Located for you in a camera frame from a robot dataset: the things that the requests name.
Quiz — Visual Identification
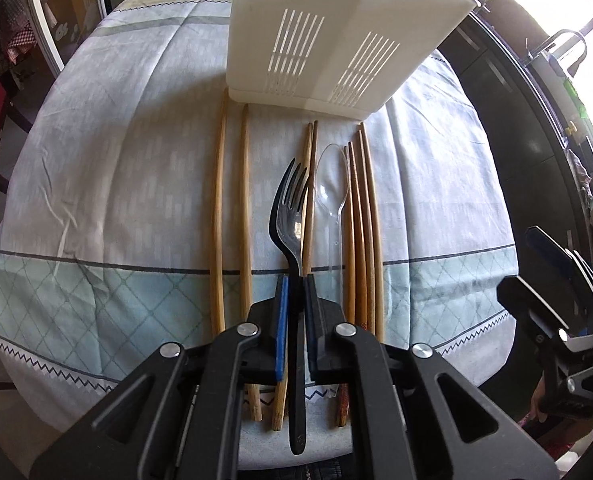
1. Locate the light wooden chopstick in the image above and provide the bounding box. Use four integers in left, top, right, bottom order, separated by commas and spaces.
238, 103, 264, 423
210, 89, 228, 337

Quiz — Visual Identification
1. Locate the black plastic fork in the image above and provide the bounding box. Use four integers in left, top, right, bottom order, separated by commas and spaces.
269, 159, 309, 455

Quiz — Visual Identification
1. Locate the dark kitchen counter cabinet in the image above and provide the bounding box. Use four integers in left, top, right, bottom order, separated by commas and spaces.
439, 13, 592, 286

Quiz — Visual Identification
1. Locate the kitchen sink faucet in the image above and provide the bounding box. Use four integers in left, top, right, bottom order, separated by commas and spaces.
522, 29, 589, 77

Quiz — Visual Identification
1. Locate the dark wooden chopstick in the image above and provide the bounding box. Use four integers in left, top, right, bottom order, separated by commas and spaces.
349, 142, 368, 330
333, 145, 357, 428
356, 124, 377, 334

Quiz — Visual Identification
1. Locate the dark wooden chopstick outermost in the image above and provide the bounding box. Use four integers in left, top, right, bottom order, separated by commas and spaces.
359, 122, 385, 342

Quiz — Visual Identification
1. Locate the brown wooden chopstick centre left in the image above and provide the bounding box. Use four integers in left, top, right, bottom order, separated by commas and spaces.
269, 122, 318, 451

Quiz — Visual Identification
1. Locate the brown wooden chopstick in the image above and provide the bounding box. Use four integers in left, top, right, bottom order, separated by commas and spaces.
302, 120, 318, 275
269, 122, 318, 451

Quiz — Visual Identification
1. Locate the brown wooden chopstick centre right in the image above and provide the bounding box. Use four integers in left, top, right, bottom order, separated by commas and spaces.
302, 120, 318, 275

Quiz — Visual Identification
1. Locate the grey patterned tablecloth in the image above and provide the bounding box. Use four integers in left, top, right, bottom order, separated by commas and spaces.
0, 0, 518, 431

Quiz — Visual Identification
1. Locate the clear plastic spoon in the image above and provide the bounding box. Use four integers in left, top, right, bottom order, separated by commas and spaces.
315, 143, 349, 275

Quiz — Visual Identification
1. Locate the white slotted utensil holder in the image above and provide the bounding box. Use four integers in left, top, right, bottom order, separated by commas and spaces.
226, 0, 479, 120

